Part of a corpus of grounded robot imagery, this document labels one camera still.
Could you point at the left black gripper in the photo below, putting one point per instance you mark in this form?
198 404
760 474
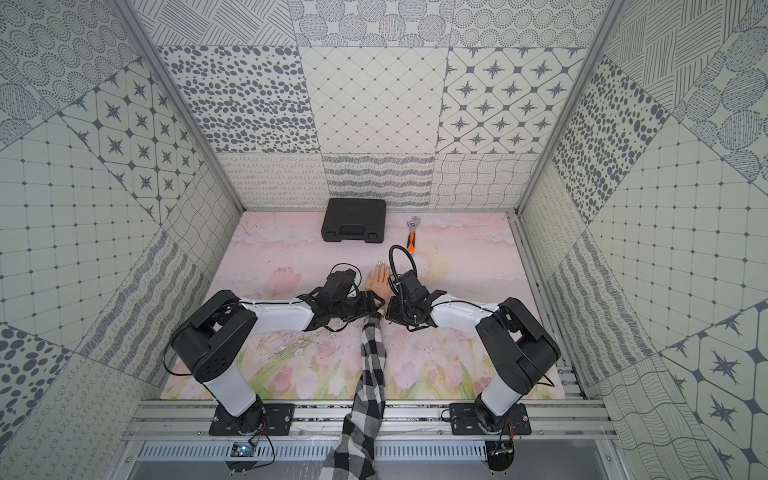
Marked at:
363 303

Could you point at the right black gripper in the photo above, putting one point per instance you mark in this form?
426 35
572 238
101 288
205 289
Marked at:
391 312

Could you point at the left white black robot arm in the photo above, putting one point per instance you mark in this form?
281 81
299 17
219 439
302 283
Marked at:
210 340

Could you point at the checkered sleeve forearm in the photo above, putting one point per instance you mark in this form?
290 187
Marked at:
353 455

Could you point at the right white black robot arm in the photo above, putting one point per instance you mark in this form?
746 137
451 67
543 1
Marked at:
520 349

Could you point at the mannequin hand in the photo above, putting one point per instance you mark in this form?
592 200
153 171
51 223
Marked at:
377 282

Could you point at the black plastic tool case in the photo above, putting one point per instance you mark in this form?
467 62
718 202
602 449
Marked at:
354 219

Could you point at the black round connector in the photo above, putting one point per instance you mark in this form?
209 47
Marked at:
500 455

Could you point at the green circuit board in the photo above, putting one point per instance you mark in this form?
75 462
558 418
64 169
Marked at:
242 450

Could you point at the orange handled adjustable wrench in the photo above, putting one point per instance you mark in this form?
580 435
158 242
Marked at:
412 224

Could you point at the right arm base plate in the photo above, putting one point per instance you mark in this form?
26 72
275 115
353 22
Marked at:
474 419

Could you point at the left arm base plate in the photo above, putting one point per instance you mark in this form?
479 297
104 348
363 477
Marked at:
274 419

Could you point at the aluminium rail frame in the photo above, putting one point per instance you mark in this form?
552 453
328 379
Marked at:
397 420

